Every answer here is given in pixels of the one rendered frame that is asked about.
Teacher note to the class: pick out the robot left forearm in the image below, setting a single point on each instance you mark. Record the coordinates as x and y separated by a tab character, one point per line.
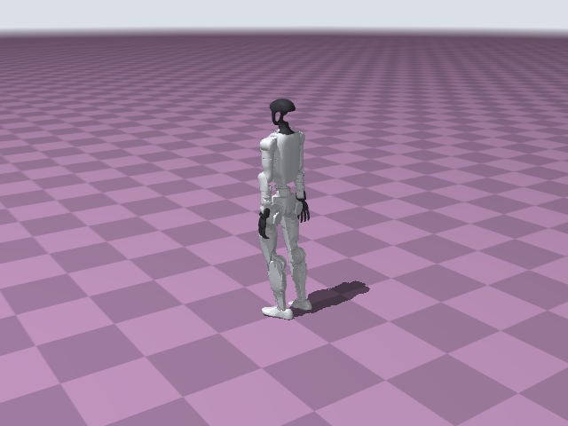
266	198

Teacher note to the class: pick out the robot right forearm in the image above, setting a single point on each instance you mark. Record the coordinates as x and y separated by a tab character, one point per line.
299	187

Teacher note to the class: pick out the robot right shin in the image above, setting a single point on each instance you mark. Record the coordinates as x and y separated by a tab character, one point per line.
298	273

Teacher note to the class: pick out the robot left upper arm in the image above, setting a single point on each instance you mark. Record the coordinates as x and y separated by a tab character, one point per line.
267	148

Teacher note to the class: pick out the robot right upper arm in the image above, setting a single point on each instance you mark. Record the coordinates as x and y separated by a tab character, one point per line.
302	138

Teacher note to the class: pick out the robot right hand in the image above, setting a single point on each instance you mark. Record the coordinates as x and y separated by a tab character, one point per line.
305	208

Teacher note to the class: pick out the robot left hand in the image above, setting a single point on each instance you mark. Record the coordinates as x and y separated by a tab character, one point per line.
262	223

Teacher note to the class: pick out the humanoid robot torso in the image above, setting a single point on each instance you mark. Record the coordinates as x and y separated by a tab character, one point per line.
286	160

